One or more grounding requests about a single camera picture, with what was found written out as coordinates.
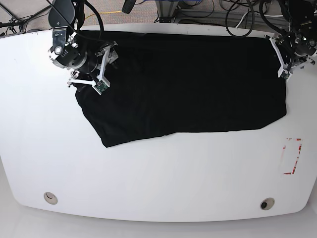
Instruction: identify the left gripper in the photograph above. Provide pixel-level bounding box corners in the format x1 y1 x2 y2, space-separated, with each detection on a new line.
264 35 317 71

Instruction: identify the black tripod leg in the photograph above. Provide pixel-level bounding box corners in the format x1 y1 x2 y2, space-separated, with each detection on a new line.
0 0 51 35

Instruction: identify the yellow cable on floor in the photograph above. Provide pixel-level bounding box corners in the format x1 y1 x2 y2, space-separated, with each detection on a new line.
85 11 122 19

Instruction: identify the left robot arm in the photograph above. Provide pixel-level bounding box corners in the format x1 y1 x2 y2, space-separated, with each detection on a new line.
259 0 317 72

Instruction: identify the red tape rectangle marking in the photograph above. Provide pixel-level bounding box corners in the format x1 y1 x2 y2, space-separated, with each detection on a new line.
280 138 303 175

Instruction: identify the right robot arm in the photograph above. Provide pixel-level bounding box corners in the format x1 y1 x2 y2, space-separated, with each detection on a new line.
48 0 118 94

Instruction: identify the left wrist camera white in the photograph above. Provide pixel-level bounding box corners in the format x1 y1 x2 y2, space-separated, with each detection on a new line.
269 37 292 82

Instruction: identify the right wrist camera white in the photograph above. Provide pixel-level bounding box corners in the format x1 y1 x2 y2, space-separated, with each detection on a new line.
67 45 114 95

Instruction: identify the aluminium frame stand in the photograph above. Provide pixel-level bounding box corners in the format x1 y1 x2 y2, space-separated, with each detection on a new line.
155 0 181 23

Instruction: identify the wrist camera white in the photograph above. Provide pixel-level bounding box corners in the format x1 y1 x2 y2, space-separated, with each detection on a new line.
269 37 292 82
67 45 114 95

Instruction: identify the right table cable grommet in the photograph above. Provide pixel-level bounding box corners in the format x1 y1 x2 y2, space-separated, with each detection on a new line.
260 198 275 211

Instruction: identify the left table cable grommet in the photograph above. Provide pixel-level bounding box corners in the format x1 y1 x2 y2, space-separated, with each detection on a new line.
44 192 58 205

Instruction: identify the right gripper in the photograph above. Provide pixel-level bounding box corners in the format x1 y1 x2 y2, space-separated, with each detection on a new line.
67 41 118 87

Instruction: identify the table cable grommet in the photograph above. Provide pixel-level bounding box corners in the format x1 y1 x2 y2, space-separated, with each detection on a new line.
44 192 58 205
260 198 275 211

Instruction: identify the black graphic T-shirt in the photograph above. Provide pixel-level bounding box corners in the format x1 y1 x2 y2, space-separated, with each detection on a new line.
75 34 287 147

